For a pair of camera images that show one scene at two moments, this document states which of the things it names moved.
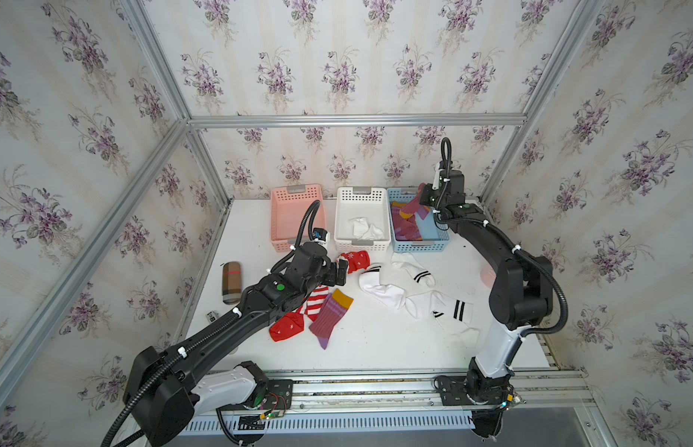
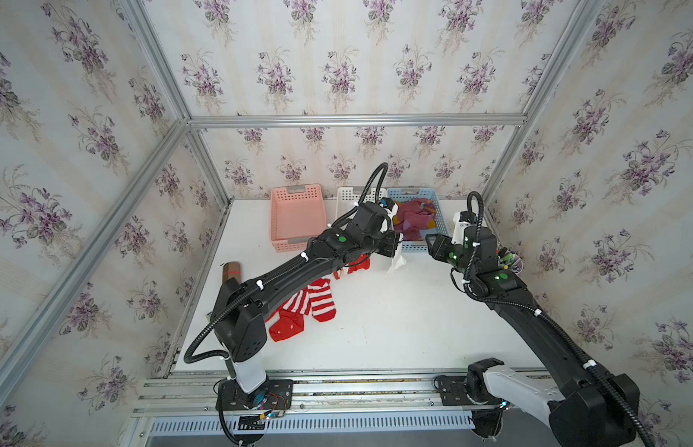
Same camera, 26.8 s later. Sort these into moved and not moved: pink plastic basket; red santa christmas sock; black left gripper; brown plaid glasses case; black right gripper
Moved: black left gripper; black right gripper
Not moved: red santa christmas sock; brown plaid glasses case; pink plastic basket
